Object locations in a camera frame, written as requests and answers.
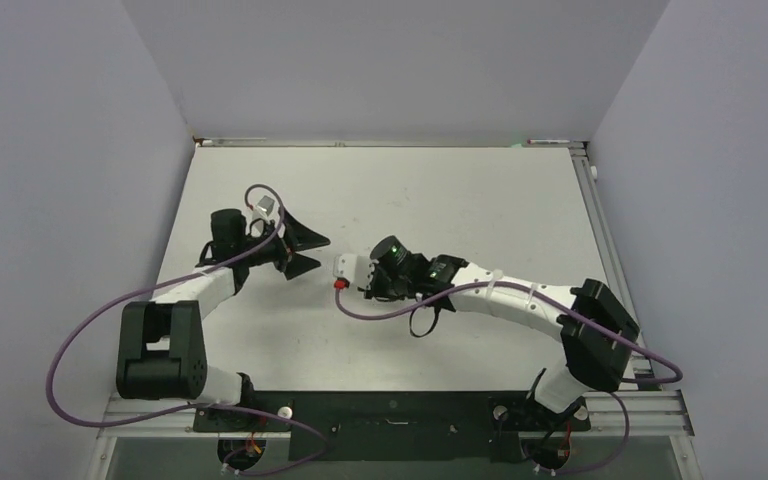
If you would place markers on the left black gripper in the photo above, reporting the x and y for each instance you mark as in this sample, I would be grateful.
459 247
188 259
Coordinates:
297 238

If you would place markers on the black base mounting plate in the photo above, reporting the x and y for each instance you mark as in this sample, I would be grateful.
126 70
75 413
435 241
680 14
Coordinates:
401 426

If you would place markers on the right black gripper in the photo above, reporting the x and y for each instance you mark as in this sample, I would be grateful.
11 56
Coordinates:
375 288

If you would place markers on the front aluminium frame rail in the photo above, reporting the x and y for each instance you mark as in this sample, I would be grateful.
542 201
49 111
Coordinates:
651 413

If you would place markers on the red white marker pen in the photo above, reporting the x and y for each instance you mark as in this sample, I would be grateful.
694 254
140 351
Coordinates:
548 142

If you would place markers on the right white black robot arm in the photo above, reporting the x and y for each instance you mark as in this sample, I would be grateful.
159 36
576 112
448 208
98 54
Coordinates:
595 331

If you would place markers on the back aluminium rail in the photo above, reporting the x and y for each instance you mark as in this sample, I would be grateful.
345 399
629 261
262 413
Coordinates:
445 143

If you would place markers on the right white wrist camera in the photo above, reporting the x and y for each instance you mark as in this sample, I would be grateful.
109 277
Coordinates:
357 270

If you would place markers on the right aluminium side rail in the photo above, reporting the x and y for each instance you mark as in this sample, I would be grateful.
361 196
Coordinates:
587 179

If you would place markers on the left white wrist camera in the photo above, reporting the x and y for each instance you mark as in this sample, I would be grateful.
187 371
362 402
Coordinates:
265 208

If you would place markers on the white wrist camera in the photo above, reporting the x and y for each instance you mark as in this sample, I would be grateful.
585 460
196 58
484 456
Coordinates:
357 270
265 208

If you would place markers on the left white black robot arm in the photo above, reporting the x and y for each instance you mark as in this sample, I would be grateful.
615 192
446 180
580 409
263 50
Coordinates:
162 352

